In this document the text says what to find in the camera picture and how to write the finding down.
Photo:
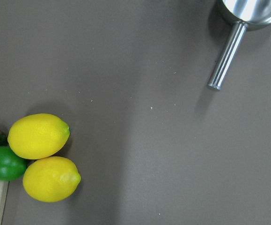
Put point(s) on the yellow lemon near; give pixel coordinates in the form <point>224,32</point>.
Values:
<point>51,179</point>

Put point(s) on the green lime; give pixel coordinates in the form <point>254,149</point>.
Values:
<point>12,166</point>

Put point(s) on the steel ice scoop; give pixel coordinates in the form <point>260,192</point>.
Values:
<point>242,15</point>

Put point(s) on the yellow lemon far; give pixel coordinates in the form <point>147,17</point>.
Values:
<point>38,136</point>

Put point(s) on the yellow lemon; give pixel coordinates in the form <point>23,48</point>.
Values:
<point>51,179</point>
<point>38,136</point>

